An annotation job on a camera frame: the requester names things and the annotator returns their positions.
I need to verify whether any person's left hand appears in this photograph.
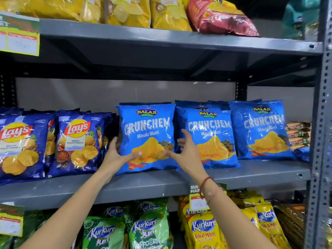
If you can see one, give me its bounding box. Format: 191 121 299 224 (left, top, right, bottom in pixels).
99 137 142 180

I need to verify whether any person's right hand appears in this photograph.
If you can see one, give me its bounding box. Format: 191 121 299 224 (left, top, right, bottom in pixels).
165 129 208 183

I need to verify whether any light blue chips packet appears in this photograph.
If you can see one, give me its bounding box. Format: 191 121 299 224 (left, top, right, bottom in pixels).
176 107 242 171
116 102 179 176
229 100 296 162
174 100 231 112

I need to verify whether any person's right forearm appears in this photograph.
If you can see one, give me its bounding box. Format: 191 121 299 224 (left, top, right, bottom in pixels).
196 174 278 249

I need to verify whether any person's left forearm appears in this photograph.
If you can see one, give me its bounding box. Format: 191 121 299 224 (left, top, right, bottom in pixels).
19 167 114 249

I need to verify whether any dark blue chips packet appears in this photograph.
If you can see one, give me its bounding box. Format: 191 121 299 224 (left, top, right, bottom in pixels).
47 110 110 178
44 114 60 168
0 113 51 186
100 113 118 159

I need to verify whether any grey metal shelf board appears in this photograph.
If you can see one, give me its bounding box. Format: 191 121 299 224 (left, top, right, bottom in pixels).
0 160 312 211
0 11 324 56

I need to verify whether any yellow snack packet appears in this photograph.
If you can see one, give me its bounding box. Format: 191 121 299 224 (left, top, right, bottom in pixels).
241 206 260 229
185 211 228 249
178 195 192 232
255 202 292 249

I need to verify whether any green yellow price tag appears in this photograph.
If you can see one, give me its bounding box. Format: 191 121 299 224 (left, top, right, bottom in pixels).
0 204 25 237
189 182 227 212
0 12 41 57

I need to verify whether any stack of small striped packets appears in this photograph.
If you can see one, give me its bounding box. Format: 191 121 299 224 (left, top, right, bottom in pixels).
285 121 312 151

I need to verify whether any dark green snack packet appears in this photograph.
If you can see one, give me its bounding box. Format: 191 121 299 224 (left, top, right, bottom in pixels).
12 210 49 249

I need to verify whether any small blue snack packet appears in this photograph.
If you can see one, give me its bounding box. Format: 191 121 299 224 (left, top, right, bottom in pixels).
293 147 311 163

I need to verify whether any brown snack packet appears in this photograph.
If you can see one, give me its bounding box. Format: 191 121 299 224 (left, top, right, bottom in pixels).
274 203 307 248

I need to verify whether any yellow chips packet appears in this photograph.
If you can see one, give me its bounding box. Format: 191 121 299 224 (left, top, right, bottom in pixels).
0 0 86 22
150 0 193 31
80 0 106 24
107 0 151 28

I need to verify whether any red snack packet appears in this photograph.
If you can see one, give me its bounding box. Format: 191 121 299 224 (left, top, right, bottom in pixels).
186 0 260 37

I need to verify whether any grey perforated rack upright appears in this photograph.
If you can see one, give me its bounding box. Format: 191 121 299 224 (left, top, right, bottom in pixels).
303 0 332 249

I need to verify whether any teal snack packet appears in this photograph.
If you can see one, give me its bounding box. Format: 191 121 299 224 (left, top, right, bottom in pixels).
282 0 321 41

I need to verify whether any red thread bracelet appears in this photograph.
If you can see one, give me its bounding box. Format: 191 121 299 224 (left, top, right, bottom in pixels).
199 176 215 199

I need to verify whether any dark rack back post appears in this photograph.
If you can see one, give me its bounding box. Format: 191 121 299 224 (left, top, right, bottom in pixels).
234 80 248 101
0 71 17 108

